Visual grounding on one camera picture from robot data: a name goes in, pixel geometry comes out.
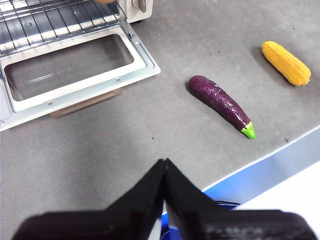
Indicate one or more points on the yellow corn cob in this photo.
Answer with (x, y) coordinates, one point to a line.
(287, 63)

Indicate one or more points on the purple eggplant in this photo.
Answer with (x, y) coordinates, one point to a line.
(220, 100)

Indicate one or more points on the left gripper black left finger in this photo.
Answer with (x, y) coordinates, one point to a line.
(125, 220)

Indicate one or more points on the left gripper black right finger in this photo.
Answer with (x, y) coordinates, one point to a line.
(225, 225)

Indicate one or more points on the beige oven knob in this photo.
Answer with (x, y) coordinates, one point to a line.
(140, 5)

